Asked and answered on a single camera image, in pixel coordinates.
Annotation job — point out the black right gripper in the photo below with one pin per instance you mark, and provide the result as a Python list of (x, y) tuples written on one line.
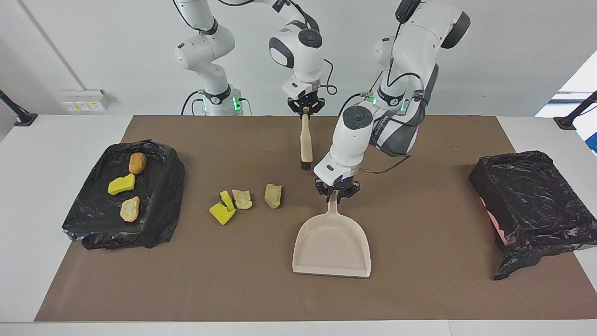
[(305, 101)]

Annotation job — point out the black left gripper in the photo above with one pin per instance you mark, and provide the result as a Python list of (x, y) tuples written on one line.
[(345, 185)]

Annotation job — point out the beige hand brush black bristles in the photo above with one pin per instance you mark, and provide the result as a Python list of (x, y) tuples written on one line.
[(306, 140)]

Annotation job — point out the beige plastic dustpan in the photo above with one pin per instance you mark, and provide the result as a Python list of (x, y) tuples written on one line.
[(331, 242)]

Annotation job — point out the beige sponge chunk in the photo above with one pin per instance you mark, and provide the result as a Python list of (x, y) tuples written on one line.
[(242, 199), (273, 195), (129, 209)]

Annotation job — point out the yellow green scouring sponge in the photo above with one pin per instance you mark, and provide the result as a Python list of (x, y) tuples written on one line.
[(223, 212)]

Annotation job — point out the brown sponge lump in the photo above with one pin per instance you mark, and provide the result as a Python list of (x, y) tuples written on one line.
[(137, 163)]

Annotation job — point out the yellow sponge piece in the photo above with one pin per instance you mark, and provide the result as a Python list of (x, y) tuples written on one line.
[(121, 184)]

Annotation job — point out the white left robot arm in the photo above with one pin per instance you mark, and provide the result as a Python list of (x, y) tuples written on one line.
[(419, 46)]

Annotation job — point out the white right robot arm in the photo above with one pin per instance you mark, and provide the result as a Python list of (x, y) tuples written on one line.
[(205, 51)]

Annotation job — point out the flat bin black bag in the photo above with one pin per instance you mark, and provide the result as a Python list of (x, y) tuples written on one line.
[(154, 219)]

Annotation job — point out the pink bin black bag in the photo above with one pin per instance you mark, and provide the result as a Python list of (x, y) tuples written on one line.
[(536, 200)]

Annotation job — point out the brown table mat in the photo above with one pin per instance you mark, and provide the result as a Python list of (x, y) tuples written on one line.
[(233, 289)]

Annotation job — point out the black clamp stand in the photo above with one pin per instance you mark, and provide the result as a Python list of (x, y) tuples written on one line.
[(25, 119), (566, 122)]

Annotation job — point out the white wall power outlet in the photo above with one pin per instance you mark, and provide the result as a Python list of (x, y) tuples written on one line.
[(84, 100)]

